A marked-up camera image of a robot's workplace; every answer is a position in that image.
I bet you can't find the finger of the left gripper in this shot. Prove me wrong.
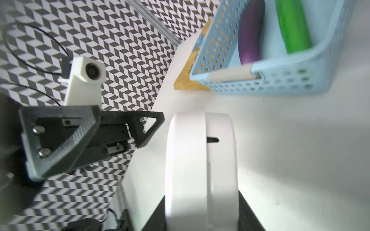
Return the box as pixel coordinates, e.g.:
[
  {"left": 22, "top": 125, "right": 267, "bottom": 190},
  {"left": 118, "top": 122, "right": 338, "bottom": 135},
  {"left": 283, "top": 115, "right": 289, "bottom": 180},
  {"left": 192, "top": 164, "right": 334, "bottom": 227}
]
[
  {"left": 126, "top": 111, "right": 165, "bottom": 149},
  {"left": 19, "top": 105, "right": 101, "bottom": 182}
]

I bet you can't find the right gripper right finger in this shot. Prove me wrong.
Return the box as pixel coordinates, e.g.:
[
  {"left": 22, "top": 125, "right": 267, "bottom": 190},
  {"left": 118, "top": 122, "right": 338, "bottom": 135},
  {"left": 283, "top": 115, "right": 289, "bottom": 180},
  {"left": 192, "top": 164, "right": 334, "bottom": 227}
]
[{"left": 238, "top": 191, "right": 265, "bottom": 231}]

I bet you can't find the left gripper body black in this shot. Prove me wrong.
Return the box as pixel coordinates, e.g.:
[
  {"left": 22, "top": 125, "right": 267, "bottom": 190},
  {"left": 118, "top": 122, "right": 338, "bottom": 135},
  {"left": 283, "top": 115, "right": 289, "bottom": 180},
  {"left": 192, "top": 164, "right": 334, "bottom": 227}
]
[{"left": 73, "top": 111, "right": 131, "bottom": 170}]

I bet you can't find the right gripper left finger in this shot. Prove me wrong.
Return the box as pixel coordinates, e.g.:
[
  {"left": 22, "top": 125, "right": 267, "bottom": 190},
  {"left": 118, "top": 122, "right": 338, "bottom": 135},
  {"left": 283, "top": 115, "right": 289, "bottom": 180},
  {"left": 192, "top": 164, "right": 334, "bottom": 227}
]
[{"left": 142, "top": 196, "right": 166, "bottom": 231}]

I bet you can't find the white square alarm clock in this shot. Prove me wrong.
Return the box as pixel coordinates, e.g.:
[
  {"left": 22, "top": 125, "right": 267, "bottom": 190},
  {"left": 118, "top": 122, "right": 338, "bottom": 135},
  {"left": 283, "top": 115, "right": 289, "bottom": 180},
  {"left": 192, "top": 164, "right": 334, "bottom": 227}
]
[{"left": 165, "top": 111, "right": 239, "bottom": 231}]

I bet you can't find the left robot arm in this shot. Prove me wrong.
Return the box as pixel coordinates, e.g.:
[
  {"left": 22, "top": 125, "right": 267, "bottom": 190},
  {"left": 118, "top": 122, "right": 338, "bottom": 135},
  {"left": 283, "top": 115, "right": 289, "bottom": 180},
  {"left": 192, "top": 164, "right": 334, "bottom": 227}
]
[{"left": 1, "top": 94, "right": 165, "bottom": 224}]

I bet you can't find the yellow chips bag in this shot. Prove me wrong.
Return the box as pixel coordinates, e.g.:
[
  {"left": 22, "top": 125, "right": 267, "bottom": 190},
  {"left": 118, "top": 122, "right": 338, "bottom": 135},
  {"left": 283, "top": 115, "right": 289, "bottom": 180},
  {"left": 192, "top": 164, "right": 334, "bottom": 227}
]
[{"left": 173, "top": 19, "right": 212, "bottom": 91}]

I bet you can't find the light blue plastic basket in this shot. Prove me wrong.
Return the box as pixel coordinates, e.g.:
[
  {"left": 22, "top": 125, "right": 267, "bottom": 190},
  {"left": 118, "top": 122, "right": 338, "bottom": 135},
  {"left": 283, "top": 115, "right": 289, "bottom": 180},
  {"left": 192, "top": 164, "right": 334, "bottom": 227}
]
[{"left": 190, "top": 1, "right": 354, "bottom": 95}]

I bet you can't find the purple toy eggplant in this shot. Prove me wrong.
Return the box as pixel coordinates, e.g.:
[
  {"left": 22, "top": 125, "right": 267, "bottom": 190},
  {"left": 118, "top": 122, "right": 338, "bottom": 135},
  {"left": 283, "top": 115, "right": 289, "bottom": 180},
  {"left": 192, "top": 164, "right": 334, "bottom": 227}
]
[{"left": 238, "top": 0, "right": 266, "bottom": 64}]

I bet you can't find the green toy cucumber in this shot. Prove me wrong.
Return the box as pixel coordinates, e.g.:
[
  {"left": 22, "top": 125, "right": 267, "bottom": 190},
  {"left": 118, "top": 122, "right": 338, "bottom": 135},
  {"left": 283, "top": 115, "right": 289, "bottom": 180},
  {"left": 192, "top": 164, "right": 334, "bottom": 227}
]
[{"left": 275, "top": 0, "right": 312, "bottom": 54}]

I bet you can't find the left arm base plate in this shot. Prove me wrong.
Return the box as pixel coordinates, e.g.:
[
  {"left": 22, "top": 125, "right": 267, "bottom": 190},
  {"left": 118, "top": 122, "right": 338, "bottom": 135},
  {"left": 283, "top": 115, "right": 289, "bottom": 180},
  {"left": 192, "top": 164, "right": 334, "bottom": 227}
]
[{"left": 102, "top": 208, "right": 134, "bottom": 231}]

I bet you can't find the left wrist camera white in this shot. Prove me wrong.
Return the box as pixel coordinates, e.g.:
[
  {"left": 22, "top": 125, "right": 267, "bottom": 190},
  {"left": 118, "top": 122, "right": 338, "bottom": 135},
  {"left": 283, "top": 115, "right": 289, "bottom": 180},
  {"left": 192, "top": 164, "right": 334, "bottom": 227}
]
[{"left": 58, "top": 56, "right": 107, "bottom": 107}]

